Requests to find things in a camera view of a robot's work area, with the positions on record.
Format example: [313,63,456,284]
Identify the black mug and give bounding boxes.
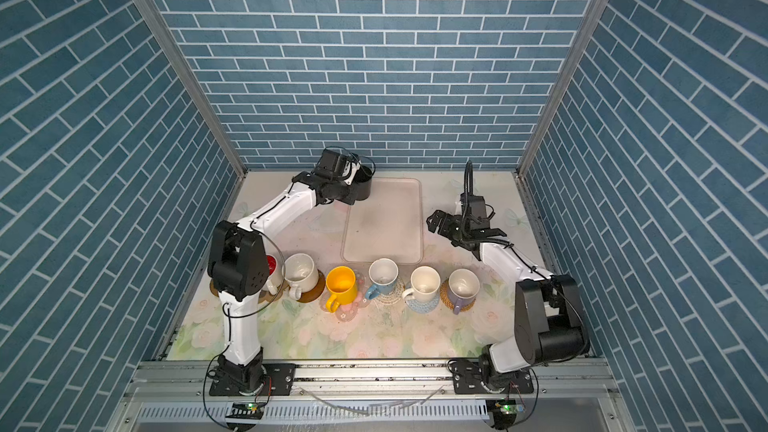
[351,165,374,201]

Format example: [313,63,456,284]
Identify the purple mug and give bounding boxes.
[446,269,480,315]

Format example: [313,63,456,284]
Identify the tan rattan round coaster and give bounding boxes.
[440,280,476,315]

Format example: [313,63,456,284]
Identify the plain white mug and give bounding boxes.
[402,266,442,303]

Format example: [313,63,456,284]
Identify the blue woven round coaster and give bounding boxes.
[405,296,440,314]

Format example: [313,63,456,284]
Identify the blue floral mug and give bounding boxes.
[364,258,399,300]

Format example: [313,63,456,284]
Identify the white speckled mug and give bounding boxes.
[283,253,319,301]

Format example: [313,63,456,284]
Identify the yellow mug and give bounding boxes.
[326,266,358,313]

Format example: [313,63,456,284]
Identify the glossy brown scratched coaster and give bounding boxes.
[298,270,326,303]

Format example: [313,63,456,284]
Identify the white mug red inside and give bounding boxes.
[262,255,283,296]

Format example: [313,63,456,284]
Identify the brown paw shaped coaster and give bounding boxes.
[258,287,286,304]

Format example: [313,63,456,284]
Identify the matte brown wooden coaster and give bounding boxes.
[209,280,219,297]

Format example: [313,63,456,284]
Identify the multicolour woven round coaster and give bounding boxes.
[373,279,405,307]

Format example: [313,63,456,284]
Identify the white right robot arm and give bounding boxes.
[426,192,591,383]

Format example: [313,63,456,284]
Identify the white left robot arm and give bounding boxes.
[207,148,376,373]

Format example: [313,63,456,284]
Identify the pink flower silicone coaster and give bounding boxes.
[320,274,369,322]

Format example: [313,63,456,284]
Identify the beige serving tray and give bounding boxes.
[342,178,424,265]

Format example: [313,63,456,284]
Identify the right circuit board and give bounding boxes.
[485,399,525,431]

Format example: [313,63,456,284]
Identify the circuit board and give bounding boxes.
[225,402,265,432]
[485,399,525,431]

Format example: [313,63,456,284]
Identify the white vented strip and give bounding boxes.
[136,400,489,425]

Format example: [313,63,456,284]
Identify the left circuit board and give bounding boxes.
[225,402,265,432]

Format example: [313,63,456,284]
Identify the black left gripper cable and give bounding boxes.
[323,145,377,176]

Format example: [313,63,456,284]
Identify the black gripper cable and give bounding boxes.
[462,160,476,223]
[323,145,377,176]

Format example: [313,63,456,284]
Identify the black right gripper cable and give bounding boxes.
[462,160,476,223]

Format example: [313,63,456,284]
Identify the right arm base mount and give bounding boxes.
[447,358,534,395]

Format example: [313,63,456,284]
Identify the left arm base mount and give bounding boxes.
[208,362,296,397]

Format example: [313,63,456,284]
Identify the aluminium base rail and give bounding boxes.
[123,359,619,407]

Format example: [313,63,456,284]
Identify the aluminium corner post left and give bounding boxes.
[132,0,247,179]

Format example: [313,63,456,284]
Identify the aluminium corner post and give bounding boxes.
[132,0,247,179]
[517,0,609,178]

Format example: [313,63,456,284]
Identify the aluminium corner post right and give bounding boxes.
[517,0,609,178]

